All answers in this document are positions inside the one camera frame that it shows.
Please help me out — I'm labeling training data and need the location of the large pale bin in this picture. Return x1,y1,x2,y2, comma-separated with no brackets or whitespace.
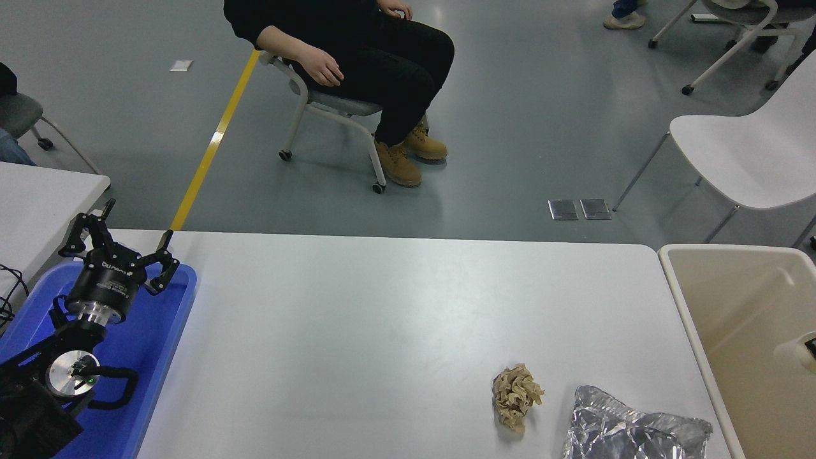
657,244,816,459

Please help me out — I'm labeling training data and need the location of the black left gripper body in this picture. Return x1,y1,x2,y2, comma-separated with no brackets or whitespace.
67,254,149,314

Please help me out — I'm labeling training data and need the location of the grey wheeled office chair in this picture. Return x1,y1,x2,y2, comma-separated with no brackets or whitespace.
648,0,816,96

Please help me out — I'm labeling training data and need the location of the tan paper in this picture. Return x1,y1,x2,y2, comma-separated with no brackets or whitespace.
492,363,545,435

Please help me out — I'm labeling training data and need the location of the thin black cable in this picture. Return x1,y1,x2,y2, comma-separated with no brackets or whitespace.
0,265,29,332

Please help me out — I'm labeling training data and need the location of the grey swivel chair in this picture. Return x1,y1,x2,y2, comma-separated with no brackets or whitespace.
0,92,101,176

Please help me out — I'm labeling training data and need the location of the blue plastic tray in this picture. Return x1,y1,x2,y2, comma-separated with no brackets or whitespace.
0,260,197,459

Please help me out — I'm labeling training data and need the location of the yellow floor tape line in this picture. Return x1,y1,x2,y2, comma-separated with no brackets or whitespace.
168,50,262,231

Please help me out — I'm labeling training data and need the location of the white-framed office chair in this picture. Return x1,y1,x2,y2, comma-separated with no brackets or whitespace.
257,51,386,194

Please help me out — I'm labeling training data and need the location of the white paper cup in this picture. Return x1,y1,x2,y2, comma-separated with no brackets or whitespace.
773,330,816,375

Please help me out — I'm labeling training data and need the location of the person's right hand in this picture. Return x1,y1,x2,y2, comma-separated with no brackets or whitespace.
298,48,346,87

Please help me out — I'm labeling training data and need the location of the person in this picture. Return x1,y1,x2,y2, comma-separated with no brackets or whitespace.
603,0,648,30
223,0,456,188
727,0,816,77
0,62,36,166

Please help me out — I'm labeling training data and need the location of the white side table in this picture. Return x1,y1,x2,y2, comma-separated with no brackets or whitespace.
0,161,111,300

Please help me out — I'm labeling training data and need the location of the white plastic chair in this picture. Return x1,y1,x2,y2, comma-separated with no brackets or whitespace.
612,48,816,249

